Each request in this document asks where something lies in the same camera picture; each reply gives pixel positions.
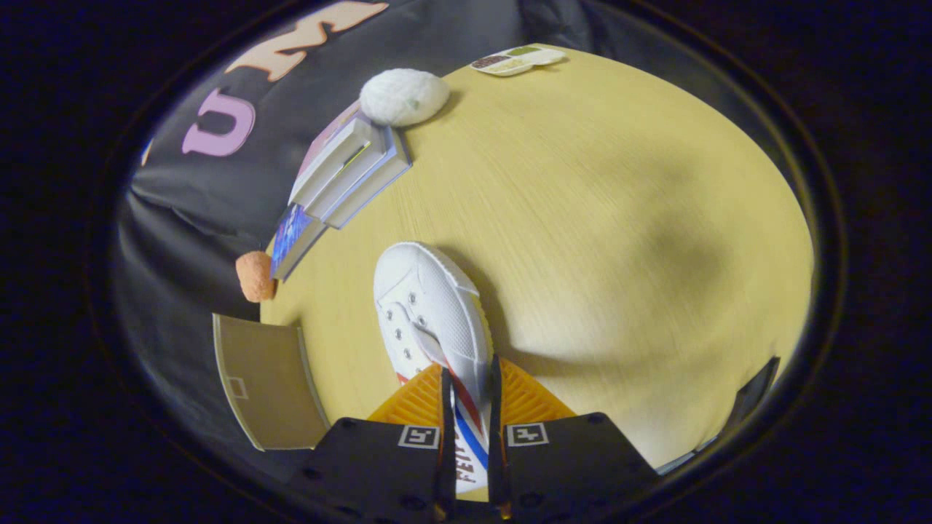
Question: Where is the white knitted ball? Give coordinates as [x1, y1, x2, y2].
[359, 68, 451, 128]

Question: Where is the blue cover book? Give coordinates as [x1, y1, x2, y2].
[270, 203, 328, 282]

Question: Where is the white compartment tray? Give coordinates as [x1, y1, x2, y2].
[470, 45, 567, 77]

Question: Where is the grey-blue hardcover book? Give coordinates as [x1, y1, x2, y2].
[320, 128, 413, 230]

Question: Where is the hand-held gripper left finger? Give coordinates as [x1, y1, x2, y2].
[290, 363, 458, 523]

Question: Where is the orange sponge ball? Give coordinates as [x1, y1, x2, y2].
[235, 251, 277, 303]

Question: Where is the translucent storage box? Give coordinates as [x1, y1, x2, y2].
[213, 314, 331, 452]

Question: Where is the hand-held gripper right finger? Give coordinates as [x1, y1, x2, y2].
[486, 355, 660, 523]

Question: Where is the white canvas shoe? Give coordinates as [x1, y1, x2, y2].
[373, 242, 494, 494]

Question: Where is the black backdrop cloth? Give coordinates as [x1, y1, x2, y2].
[109, 0, 736, 481]

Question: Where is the thick white book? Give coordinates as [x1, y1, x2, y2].
[288, 100, 388, 218]

